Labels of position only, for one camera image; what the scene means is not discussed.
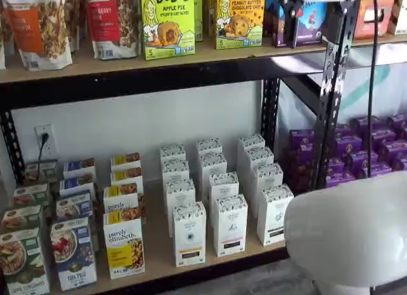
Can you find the white box yellow strip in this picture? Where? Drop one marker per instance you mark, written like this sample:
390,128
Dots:
172,152
175,171
189,234
179,196

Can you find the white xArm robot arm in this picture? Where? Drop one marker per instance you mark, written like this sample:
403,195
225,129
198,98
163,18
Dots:
343,231

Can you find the white box pink strip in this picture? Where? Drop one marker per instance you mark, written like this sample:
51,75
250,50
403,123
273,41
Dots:
212,164
230,225
208,145
222,185

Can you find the white box black strip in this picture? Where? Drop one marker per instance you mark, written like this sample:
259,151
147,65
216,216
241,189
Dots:
267,177
273,215
259,156
251,140

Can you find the yellow purely elizabeth box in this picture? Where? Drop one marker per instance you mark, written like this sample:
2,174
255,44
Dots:
125,160
119,199
125,177
124,244

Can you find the black metal shelf rack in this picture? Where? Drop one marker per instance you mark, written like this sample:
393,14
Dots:
330,123
127,82

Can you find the purple Annie's box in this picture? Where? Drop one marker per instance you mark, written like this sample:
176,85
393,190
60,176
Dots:
338,180
334,166
384,137
343,131
394,150
397,120
380,170
400,164
348,147
300,168
301,138
361,125
359,161

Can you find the green Bobo's apple pie box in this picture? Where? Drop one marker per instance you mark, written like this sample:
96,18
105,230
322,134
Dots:
167,24
198,15

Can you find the yellow Bobo's peanut butter box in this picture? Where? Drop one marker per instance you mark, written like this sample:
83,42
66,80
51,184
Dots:
211,12
240,21

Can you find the blue oatmeal box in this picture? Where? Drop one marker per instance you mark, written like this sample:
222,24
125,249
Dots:
78,168
73,253
76,182
73,206

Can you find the blue Zbar box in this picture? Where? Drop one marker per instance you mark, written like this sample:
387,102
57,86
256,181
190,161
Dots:
313,21

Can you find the green apple cinnamon oatmeal box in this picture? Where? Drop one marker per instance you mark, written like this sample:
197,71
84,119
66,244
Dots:
30,196
19,218
39,171
22,263

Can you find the orange snack box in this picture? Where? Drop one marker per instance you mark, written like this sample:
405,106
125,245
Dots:
389,9

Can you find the white and brown snack box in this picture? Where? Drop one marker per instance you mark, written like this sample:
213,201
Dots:
400,15

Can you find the red purely elizabeth granola bag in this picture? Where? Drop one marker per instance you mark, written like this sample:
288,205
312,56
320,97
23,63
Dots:
111,24

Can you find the translucent plastic sheet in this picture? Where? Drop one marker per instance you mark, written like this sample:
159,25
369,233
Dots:
359,85

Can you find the orange purely elizabeth granola bag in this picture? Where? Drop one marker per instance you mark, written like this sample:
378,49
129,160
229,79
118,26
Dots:
74,18
38,37

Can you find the white wall outlet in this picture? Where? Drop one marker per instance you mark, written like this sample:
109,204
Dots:
47,145

